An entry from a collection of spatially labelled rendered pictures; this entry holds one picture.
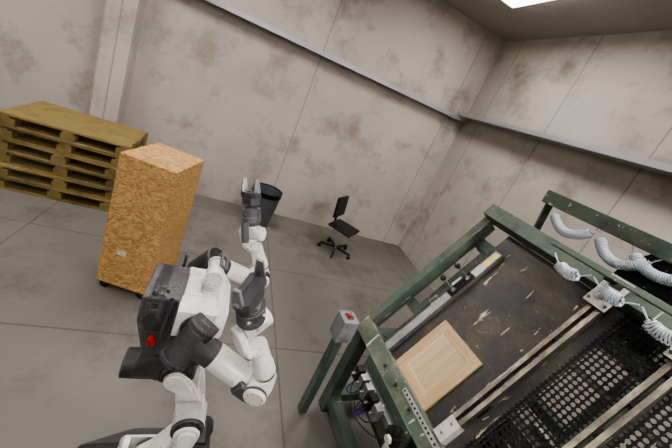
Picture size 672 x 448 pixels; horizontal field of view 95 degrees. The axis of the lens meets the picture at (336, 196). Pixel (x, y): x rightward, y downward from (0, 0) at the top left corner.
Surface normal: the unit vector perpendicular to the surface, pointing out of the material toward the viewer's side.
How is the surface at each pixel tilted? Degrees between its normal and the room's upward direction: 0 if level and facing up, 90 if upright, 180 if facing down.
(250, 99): 90
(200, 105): 90
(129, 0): 90
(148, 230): 90
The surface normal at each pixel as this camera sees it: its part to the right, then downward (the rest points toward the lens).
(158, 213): -0.02, 0.30
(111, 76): 0.24, 0.39
